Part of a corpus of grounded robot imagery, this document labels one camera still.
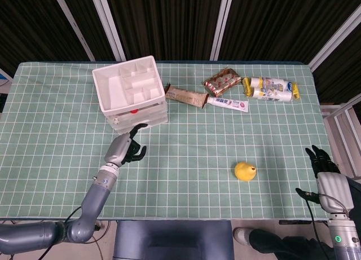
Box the black trouser leg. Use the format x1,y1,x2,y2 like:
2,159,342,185
248,228,336,260

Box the brown snack bar wrapper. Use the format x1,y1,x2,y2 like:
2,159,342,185
164,83,211,109

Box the white plastic drawer organizer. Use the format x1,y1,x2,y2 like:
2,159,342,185
91,55,169,131

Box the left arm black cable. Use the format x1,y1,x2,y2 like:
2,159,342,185
38,206,83,259

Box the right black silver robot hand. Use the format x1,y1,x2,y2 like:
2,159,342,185
295,144,355,213

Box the right hand cable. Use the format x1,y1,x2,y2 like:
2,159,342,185
306,192,350,245

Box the white frame post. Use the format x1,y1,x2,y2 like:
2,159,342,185
89,0,126,61
51,0,95,61
210,0,235,61
309,3,361,72

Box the blue white box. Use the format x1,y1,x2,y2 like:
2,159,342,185
0,68,14,87

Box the white shoe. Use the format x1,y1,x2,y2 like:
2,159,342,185
233,227,254,246

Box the clear plastic drawer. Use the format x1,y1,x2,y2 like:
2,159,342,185
106,101,168,123

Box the gold red snack package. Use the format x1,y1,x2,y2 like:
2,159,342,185
203,67,242,97

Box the green checked tablecloth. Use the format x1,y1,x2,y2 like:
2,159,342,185
0,61,332,221

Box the white toothpaste tube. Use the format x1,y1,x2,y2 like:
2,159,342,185
205,95,250,113

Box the white bag rolls pack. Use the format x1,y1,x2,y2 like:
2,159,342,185
242,76,300,103

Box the dark blue chair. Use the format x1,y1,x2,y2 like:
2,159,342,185
112,220,235,260

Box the yellow pear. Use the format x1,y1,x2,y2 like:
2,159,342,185
234,161,258,183

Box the white metal rack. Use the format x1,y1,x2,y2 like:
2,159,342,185
321,93,361,179

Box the black floor cables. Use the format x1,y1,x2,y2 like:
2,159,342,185
0,220,113,260

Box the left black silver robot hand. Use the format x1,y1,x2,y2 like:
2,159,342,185
104,123,149,168

